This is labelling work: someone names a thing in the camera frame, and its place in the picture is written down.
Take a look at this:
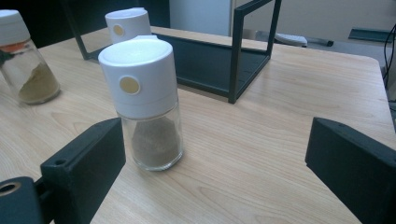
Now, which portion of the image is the glass jar yellow powder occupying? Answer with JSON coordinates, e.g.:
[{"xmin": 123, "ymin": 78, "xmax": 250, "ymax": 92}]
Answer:
[{"xmin": 0, "ymin": 8, "xmax": 62, "ymax": 106}]

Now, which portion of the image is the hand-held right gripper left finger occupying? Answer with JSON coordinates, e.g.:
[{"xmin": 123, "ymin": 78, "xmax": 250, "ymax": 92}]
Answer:
[{"xmin": 40, "ymin": 117, "xmax": 127, "ymax": 224}]

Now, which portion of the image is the black cable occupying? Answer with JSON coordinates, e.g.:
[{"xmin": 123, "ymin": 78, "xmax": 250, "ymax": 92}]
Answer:
[{"xmin": 381, "ymin": 23, "xmax": 396, "ymax": 90}]

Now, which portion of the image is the black pen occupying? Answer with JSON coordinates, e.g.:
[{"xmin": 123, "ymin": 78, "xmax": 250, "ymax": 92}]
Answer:
[{"xmin": 306, "ymin": 36, "xmax": 335, "ymax": 48}]

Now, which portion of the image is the glass jar orange-red powder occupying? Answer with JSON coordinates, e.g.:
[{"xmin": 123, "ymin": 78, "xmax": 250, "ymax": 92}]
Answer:
[{"xmin": 104, "ymin": 7, "xmax": 153, "ymax": 46}]

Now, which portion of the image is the white flat device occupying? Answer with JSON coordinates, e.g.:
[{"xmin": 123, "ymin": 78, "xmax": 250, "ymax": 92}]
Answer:
[{"xmin": 273, "ymin": 32, "xmax": 309, "ymax": 49}]

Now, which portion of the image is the black metal two-tier rack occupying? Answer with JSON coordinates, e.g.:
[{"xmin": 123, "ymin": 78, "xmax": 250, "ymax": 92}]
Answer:
[{"xmin": 60, "ymin": 0, "xmax": 283, "ymax": 105}]

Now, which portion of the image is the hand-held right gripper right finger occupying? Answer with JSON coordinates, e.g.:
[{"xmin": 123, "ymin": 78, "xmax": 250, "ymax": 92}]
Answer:
[{"xmin": 304, "ymin": 116, "xmax": 396, "ymax": 224}]

